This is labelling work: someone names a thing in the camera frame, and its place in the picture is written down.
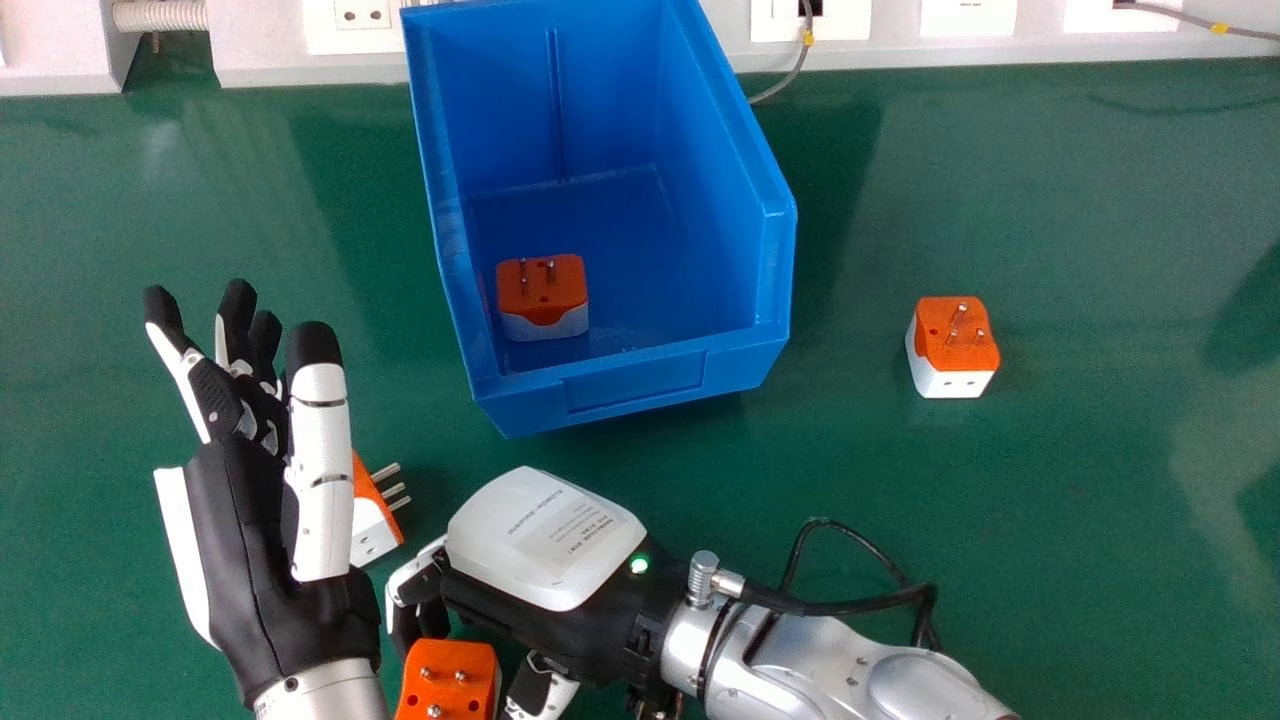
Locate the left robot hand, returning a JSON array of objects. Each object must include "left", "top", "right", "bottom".
[{"left": 143, "top": 279, "right": 384, "bottom": 711}]

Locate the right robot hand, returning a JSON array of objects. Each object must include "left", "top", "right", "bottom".
[{"left": 385, "top": 466, "right": 701, "bottom": 720}]

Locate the white-and-orange plug adapter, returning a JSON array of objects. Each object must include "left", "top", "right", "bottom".
[
  {"left": 394, "top": 638, "right": 502, "bottom": 720},
  {"left": 348, "top": 450, "right": 412, "bottom": 571},
  {"left": 496, "top": 254, "right": 590, "bottom": 343},
  {"left": 905, "top": 296, "right": 1001, "bottom": 400}
]

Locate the blue plastic bin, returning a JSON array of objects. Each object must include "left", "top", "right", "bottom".
[{"left": 400, "top": 0, "right": 799, "bottom": 439}]

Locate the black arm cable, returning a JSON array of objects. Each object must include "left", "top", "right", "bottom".
[{"left": 740, "top": 518, "right": 943, "bottom": 653}]

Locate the grey corrugated hose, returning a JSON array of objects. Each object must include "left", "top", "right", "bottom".
[{"left": 112, "top": 0, "right": 211, "bottom": 34}]

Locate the grey cable with yellow tag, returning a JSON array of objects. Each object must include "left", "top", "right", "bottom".
[{"left": 1113, "top": 0, "right": 1280, "bottom": 43}]

